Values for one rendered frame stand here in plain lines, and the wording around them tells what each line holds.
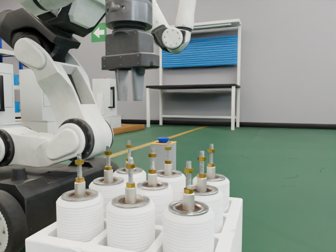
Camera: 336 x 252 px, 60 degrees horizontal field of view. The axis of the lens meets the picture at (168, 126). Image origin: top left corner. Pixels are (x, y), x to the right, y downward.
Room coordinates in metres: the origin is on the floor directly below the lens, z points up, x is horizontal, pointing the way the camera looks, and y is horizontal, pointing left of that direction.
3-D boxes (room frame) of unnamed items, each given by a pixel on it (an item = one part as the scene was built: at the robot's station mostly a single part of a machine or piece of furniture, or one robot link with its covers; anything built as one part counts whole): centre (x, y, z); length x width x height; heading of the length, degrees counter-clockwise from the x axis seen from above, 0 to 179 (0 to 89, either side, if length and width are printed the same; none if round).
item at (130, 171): (0.56, 0.07, 0.30); 0.01 x 0.01 x 0.08
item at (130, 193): (0.56, 0.07, 0.26); 0.02 x 0.02 x 0.03
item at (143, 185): (0.68, 0.04, 0.25); 0.08 x 0.08 x 0.01
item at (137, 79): (0.55, 0.05, 0.48); 0.03 x 0.02 x 0.06; 151
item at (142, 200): (0.56, 0.07, 0.25); 0.08 x 0.08 x 0.01
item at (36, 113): (3.80, 1.23, 0.45); 1.51 x 0.57 x 0.74; 159
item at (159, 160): (0.98, 0.02, 0.16); 0.07 x 0.07 x 0.31; 71
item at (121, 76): (0.58, 0.09, 0.48); 0.03 x 0.02 x 0.06; 151
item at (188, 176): (0.53, -0.04, 0.30); 0.01 x 0.01 x 0.08
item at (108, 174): (0.71, 0.15, 0.26); 0.02 x 0.02 x 0.03
